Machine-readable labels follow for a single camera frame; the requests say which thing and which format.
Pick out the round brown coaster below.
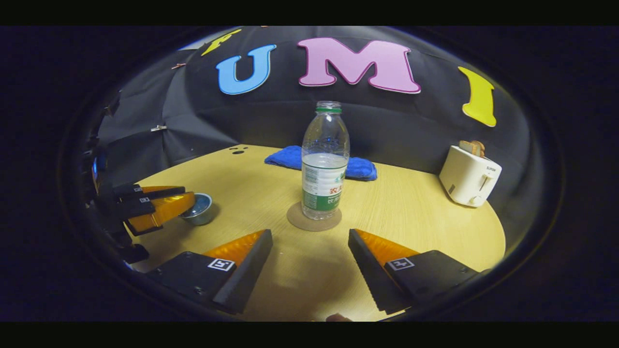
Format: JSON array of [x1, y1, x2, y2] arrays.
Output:
[[286, 201, 343, 232]]

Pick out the clear plastic water bottle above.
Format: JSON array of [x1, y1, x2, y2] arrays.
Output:
[[301, 101, 351, 221]]

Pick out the blue towel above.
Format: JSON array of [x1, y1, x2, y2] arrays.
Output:
[[264, 145, 378, 182]]

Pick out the white toaster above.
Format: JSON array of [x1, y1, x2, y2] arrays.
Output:
[[439, 145, 502, 208]]

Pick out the black backdrop cloth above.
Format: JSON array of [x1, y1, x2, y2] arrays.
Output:
[[92, 26, 532, 242]]

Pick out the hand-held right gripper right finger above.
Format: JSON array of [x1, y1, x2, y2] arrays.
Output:
[[348, 229, 479, 315]]

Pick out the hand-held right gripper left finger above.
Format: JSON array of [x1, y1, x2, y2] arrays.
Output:
[[147, 229, 274, 315]]

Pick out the dark teacup white inside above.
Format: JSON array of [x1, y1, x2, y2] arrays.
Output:
[[179, 193, 214, 226]]

